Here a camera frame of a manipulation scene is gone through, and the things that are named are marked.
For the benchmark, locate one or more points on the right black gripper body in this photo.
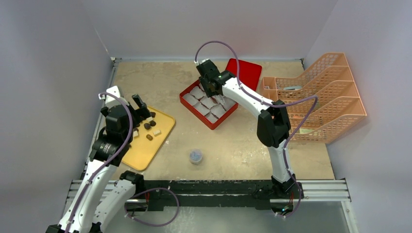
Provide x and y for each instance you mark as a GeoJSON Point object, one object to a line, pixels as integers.
{"type": "Point", "coordinates": [208, 87]}

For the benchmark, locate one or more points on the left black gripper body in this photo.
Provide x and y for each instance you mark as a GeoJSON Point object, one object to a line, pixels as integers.
{"type": "Point", "coordinates": [135, 117]}

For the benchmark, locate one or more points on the white chocolate piece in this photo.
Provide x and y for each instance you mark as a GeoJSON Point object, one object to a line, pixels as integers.
{"type": "Point", "coordinates": [156, 132]}

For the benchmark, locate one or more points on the caramel brown chocolate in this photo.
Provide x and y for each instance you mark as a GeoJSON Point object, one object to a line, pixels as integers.
{"type": "Point", "coordinates": [149, 137]}

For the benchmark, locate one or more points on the metal tweezers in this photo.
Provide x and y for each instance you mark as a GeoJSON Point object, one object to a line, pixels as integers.
{"type": "Point", "coordinates": [220, 99]}

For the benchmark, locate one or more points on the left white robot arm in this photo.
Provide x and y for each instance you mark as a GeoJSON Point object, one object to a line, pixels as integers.
{"type": "Point", "coordinates": [90, 212]}

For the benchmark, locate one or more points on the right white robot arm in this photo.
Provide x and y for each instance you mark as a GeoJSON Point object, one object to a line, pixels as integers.
{"type": "Point", "coordinates": [273, 124]}

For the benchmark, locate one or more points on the yellow plastic tray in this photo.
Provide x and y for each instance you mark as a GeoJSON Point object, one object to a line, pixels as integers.
{"type": "Point", "coordinates": [142, 151]}

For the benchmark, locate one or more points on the red compartment box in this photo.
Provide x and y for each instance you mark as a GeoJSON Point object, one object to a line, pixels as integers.
{"type": "Point", "coordinates": [205, 108]}

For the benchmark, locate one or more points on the red box lid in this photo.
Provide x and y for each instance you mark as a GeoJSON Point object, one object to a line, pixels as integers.
{"type": "Point", "coordinates": [249, 72]}

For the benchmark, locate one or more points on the small clear round container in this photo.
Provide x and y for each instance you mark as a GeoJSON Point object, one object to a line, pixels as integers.
{"type": "Point", "coordinates": [196, 156]}

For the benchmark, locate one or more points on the orange mesh file organizer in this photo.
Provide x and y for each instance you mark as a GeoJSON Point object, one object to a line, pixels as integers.
{"type": "Point", "coordinates": [339, 106]}

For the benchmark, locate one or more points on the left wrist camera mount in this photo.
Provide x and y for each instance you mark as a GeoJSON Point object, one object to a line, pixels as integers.
{"type": "Point", "coordinates": [115, 93]}

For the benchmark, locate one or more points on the black metal base rail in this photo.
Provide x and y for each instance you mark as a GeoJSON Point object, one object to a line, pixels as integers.
{"type": "Point", "coordinates": [258, 194]}

